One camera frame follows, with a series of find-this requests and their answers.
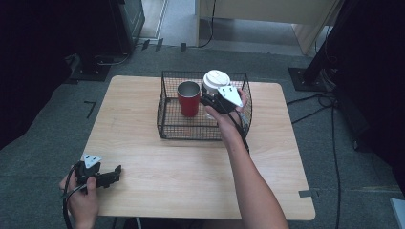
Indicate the dark curtain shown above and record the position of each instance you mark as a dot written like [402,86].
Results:
[38,63]
[379,79]

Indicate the person's right hand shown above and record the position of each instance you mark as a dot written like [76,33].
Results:
[227,122]

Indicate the person's left hand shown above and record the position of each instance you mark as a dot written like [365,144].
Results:
[81,203]

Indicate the grey tape piece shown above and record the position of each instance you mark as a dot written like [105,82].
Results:
[306,193]

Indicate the black tape strip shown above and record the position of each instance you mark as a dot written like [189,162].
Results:
[183,47]

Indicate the black metal stand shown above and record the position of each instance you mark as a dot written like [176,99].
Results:
[331,41]

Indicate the white flat object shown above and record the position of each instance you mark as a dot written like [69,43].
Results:
[399,214]

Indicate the black cabinet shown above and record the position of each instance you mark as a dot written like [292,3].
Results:
[127,25]

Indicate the clear cup with white lid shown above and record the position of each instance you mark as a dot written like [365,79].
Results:
[216,79]

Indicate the beige wooden furniture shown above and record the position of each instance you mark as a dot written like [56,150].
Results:
[270,9]

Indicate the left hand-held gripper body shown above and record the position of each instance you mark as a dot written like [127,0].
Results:
[87,170]

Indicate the black floor base plate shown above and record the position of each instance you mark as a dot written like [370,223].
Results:
[92,71]

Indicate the red steel-lined cup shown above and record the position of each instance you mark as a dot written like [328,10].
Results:
[189,103]

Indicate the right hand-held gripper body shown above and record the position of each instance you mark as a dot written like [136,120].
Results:
[227,98]

